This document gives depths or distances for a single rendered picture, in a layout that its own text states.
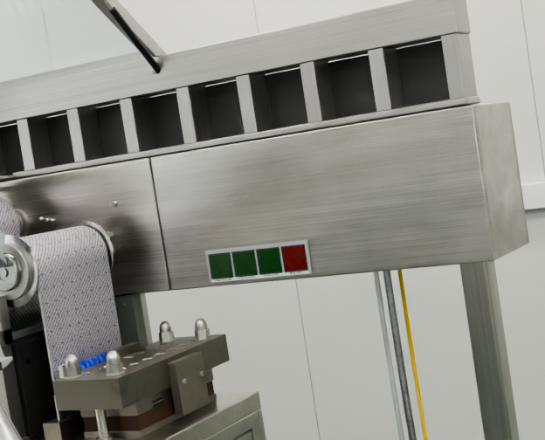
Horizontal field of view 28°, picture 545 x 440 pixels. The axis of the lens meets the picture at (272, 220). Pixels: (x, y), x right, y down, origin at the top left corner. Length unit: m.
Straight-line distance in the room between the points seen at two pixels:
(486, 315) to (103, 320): 0.81
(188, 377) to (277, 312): 2.77
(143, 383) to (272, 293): 2.88
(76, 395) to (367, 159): 0.73
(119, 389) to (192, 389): 0.22
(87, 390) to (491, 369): 0.82
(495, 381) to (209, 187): 0.73
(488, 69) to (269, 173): 2.35
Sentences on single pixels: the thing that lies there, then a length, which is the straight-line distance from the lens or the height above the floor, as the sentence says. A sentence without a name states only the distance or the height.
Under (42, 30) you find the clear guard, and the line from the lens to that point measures 2.49.
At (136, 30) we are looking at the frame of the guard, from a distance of 2.40.
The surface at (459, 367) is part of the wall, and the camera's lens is 4.72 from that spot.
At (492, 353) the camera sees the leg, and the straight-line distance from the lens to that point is 2.32.
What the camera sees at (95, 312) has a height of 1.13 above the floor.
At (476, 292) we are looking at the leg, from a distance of 2.30.
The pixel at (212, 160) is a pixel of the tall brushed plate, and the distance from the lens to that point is 2.34.
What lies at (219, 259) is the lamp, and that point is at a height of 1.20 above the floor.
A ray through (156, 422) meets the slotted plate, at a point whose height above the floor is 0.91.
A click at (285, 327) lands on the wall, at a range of 5.01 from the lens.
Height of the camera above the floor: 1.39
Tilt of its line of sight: 3 degrees down
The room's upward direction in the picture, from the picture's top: 9 degrees counter-clockwise
